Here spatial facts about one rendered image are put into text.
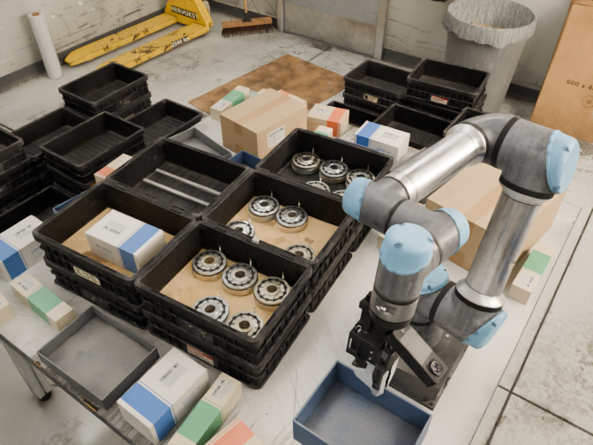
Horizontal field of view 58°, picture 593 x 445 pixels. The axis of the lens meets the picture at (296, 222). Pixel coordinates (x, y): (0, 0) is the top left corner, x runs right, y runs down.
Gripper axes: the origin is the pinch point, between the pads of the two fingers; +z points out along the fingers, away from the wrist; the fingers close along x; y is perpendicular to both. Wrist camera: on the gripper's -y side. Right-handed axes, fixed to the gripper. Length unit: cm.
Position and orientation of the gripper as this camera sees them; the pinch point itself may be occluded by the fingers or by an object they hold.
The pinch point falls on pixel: (381, 390)
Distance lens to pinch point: 106.4
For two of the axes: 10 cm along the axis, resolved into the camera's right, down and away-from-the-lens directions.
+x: -6.0, 4.3, -6.8
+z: -0.8, 8.1, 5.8
